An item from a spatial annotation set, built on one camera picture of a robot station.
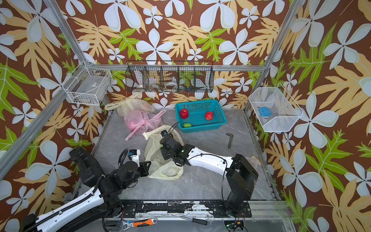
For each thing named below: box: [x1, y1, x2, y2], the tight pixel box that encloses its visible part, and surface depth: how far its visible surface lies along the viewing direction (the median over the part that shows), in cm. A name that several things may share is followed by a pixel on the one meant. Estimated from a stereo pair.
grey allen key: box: [226, 132, 234, 149], surface depth 103 cm
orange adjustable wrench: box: [123, 217, 158, 232], surface depth 71 cm
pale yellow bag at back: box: [104, 92, 156, 117], surface depth 108 cm
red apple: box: [180, 108, 189, 120], surface depth 113 cm
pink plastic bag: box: [123, 109, 167, 142], surface depth 102 cm
